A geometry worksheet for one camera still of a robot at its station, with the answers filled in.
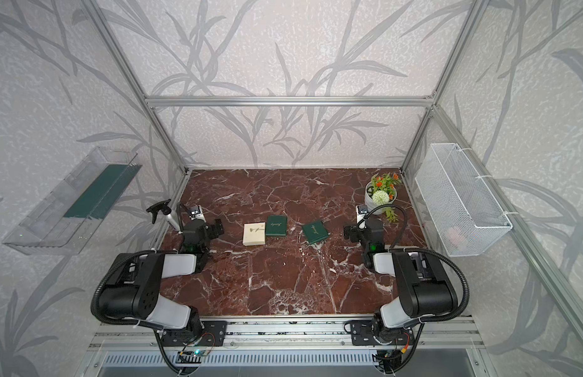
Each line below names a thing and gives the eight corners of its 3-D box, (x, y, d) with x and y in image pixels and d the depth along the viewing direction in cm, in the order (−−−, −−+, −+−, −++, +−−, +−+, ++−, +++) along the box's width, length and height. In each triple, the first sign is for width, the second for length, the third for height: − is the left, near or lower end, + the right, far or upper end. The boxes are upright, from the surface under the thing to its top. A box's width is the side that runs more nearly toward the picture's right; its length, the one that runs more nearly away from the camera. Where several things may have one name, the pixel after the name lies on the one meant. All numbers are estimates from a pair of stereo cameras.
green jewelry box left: (265, 236, 98) (264, 232, 96) (267, 219, 103) (266, 215, 101) (286, 236, 98) (286, 232, 96) (287, 219, 103) (287, 215, 101)
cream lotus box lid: (244, 246, 96) (242, 241, 92) (245, 228, 101) (243, 223, 98) (265, 244, 96) (264, 239, 93) (265, 226, 102) (264, 221, 98)
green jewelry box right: (309, 245, 96) (309, 240, 93) (303, 230, 100) (303, 225, 98) (328, 238, 98) (328, 234, 95) (321, 224, 102) (321, 219, 99)
